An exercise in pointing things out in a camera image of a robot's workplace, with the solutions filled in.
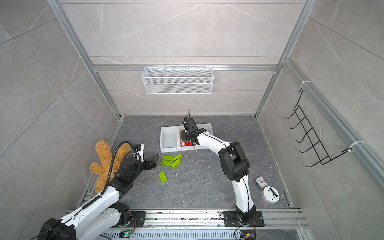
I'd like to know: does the green lego brick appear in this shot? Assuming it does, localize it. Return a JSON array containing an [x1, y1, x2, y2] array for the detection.
[[171, 159, 181, 169], [163, 156, 173, 162], [172, 154, 183, 162], [162, 160, 173, 167]]

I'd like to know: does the green lego brick lone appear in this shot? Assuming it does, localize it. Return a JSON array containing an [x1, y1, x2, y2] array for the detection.
[[159, 171, 168, 183]]

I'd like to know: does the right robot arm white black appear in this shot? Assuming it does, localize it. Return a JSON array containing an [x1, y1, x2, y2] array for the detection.
[[181, 116, 257, 225]]

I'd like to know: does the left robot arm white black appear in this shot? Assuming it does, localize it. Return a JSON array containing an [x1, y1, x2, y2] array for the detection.
[[36, 154, 159, 240]]

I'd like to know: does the white middle storage bin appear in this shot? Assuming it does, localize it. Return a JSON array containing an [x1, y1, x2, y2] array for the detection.
[[177, 126, 196, 151]]

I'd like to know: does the white storage bin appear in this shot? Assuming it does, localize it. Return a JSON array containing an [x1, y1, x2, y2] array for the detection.
[[160, 126, 180, 153], [177, 126, 196, 151], [195, 124, 213, 150]]

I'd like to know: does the white right storage bin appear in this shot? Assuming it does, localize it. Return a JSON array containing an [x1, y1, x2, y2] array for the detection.
[[195, 124, 213, 150]]

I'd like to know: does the white left storage bin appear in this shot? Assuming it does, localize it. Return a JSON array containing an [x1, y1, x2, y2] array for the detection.
[[160, 126, 180, 153]]

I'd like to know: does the brown teddy bear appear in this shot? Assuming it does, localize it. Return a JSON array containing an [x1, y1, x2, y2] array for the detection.
[[90, 141, 131, 194]]

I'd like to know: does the white tape roll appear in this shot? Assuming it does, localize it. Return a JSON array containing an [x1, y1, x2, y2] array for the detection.
[[262, 186, 280, 204]]

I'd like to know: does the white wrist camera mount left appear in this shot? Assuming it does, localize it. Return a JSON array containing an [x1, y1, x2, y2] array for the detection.
[[133, 144, 145, 162]]

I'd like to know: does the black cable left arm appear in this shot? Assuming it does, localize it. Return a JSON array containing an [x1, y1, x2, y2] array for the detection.
[[98, 140, 136, 197]]

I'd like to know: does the white wire mesh basket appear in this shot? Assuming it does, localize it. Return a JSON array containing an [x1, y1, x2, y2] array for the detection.
[[142, 66, 214, 95]]

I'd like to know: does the black wire hook rack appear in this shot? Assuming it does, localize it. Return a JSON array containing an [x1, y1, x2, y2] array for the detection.
[[284, 89, 353, 168]]

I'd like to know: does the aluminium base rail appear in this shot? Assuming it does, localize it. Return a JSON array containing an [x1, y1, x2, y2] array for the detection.
[[65, 208, 310, 240]]

